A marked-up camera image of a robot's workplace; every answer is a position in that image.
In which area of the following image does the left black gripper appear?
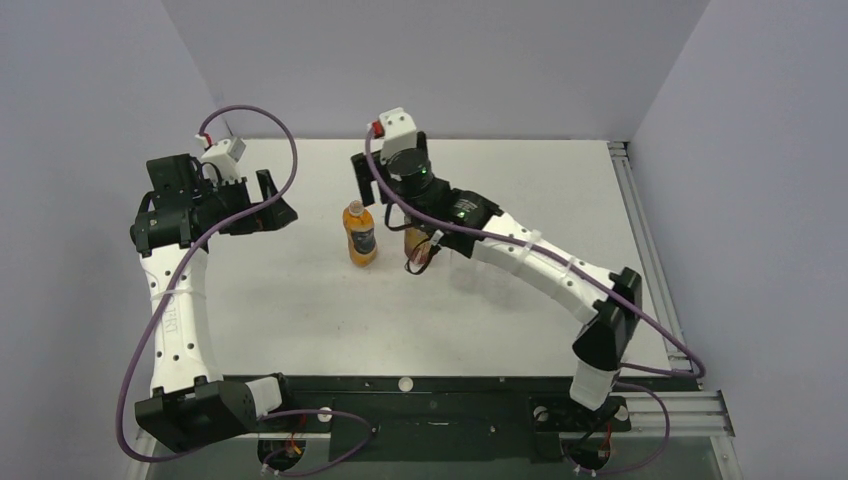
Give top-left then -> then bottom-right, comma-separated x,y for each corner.
193,170 -> 295,236

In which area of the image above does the orange blue label bottle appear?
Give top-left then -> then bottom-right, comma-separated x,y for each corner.
342,200 -> 378,267

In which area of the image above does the gold red label bottle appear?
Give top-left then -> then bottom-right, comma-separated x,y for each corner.
404,215 -> 434,275

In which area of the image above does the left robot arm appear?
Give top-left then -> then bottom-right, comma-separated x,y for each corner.
131,154 -> 299,454

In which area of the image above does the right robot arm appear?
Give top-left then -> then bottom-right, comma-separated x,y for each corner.
351,132 -> 642,427

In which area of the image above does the clear bottle blue cap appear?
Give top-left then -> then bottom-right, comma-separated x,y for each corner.
448,251 -> 479,293

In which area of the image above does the clear bottle white cap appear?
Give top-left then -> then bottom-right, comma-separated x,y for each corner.
481,264 -> 518,308

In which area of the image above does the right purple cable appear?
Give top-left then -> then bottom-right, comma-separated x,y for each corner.
364,127 -> 708,479

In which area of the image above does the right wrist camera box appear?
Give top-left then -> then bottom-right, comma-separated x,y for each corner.
371,107 -> 419,162

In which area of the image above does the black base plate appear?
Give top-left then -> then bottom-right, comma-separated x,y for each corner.
233,374 -> 631,464

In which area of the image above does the aluminium rail frame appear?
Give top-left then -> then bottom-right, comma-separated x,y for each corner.
135,140 -> 743,480

